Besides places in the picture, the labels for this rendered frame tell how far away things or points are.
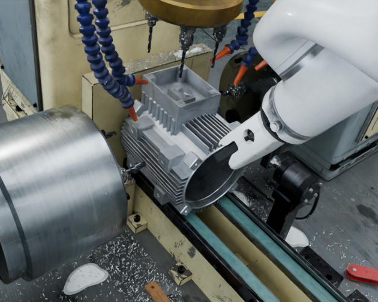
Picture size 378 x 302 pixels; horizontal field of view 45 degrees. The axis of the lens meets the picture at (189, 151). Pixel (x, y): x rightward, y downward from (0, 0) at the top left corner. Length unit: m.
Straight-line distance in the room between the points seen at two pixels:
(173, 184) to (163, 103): 0.15
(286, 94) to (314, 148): 0.72
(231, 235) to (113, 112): 0.35
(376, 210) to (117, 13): 0.81
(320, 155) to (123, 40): 0.61
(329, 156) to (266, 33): 0.78
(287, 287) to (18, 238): 0.51
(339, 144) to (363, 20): 0.82
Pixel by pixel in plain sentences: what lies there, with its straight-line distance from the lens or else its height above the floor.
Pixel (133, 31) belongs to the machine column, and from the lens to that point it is 1.01.
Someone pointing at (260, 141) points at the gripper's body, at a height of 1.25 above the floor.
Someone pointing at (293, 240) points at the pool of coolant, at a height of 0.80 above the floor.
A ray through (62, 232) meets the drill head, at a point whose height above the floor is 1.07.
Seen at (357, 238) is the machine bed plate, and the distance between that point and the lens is 1.19.
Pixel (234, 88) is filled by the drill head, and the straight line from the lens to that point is 1.04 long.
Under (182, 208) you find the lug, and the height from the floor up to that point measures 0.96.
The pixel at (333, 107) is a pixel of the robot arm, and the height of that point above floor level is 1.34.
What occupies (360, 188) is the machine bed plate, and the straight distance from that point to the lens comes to 1.33.
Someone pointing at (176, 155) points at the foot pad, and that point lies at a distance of 0.82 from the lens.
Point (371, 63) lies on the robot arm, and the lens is 0.41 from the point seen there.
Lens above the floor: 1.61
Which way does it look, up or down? 40 degrees down
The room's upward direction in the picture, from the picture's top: 11 degrees clockwise
